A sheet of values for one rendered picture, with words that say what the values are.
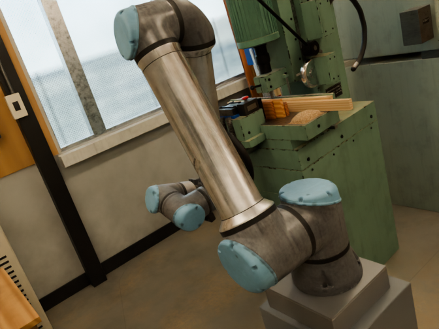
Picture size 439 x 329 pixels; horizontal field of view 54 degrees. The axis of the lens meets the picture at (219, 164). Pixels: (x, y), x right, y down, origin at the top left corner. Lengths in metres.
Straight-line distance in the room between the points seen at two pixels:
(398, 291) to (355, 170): 0.83
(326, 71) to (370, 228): 0.78
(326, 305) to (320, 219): 0.22
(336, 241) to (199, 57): 0.59
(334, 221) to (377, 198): 1.09
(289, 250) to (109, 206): 2.03
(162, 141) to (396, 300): 2.12
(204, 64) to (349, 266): 0.65
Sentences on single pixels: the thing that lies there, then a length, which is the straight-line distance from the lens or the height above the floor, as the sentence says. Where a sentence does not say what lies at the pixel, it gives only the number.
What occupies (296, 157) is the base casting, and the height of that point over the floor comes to 0.77.
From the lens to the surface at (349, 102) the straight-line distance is 1.64.
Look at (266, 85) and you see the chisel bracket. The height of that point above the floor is 1.03.
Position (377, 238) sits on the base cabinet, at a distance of 2.22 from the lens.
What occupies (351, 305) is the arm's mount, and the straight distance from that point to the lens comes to 1.16.
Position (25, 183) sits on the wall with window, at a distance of 2.72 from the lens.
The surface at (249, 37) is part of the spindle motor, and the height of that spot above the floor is 1.24.
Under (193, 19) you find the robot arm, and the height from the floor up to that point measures 1.36.
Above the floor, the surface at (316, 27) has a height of 1.20.
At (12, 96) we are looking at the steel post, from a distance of 2.57.
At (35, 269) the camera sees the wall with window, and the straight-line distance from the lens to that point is 2.85.
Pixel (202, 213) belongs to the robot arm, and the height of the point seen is 0.81.
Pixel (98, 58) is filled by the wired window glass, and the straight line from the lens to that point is 2.92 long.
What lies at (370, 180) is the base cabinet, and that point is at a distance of 2.10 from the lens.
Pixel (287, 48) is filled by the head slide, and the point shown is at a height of 1.14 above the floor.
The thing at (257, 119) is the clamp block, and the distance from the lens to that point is 1.73.
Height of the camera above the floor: 1.35
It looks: 19 degrees down
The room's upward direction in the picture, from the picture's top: 17 degrees counter-clockwise
